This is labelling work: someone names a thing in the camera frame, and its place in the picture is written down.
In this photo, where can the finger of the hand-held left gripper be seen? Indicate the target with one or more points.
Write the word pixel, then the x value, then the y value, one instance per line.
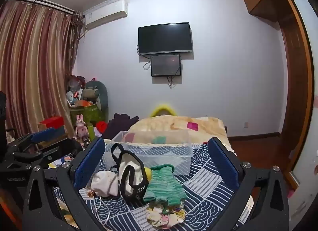
pixel 43 135
pixel 44 155

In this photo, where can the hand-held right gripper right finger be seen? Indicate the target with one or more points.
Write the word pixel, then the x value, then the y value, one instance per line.
pixel 223 161

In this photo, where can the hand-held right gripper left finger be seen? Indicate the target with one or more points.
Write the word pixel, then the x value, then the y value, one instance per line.
pixel 88 164

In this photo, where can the white soft cloth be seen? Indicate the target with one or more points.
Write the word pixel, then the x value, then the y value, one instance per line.
pixel 104 182

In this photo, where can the yellow sponge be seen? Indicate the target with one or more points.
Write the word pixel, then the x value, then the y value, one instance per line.
pixel 148 172

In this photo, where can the green knitted cloth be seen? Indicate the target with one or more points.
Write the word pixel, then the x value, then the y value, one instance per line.
pixel 162 183

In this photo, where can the clear plastic bin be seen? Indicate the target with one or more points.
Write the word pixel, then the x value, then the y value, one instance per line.
pixel 159 154

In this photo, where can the floral fabric piece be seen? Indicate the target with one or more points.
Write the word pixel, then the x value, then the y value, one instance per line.
pixel 164 217

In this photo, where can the red box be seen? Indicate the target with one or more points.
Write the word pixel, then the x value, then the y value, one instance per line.
pixel 51 122

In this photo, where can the pile of papers and books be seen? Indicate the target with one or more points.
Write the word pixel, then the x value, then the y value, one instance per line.
pixel 60 162

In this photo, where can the black flashlight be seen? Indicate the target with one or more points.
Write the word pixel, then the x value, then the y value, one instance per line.
pixel 86 142

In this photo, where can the pink rabbit figure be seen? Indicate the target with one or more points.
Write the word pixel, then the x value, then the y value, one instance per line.
pixel 81 126

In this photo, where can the blue wave patterned cloth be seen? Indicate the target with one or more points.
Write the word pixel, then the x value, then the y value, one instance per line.
pixel 206 196

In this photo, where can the red cloth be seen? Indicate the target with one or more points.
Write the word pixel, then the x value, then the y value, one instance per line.
pixel 101 127

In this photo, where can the green storage box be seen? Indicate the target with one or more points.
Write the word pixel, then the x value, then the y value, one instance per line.
pixel 85 114

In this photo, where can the dark purple garment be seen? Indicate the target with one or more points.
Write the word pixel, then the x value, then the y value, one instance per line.
pixel 119 124

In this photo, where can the pile of toys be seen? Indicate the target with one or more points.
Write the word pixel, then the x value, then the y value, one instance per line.
pixel 74 89

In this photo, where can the beige patchwork blanket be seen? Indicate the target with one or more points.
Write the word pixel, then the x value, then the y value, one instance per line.
pixel 174 124

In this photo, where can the grey green plush shark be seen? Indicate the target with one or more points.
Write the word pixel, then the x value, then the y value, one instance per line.
pixel 101 97

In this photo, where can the striped brown curtain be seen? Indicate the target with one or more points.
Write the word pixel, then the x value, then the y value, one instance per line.
pixel 37 59

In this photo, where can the yellow plush cushion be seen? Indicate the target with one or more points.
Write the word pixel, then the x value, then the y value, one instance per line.
pixel 155 111

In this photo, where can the white sliding wardrobe door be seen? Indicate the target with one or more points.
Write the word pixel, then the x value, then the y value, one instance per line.
pixel 310 121

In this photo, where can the white air conditioner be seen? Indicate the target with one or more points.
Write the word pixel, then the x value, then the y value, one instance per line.
pixel 106 16

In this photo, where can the white wall outlet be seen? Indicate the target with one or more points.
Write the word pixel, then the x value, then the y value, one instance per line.
pixel 246 124

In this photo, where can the small black wall monitor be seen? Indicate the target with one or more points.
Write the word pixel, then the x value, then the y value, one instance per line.
pixel 165 65

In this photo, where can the white curtain rail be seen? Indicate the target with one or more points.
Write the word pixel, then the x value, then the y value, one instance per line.
pixel 42 3

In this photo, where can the large black wall television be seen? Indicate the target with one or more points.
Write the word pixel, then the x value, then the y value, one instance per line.
pixel 165 38

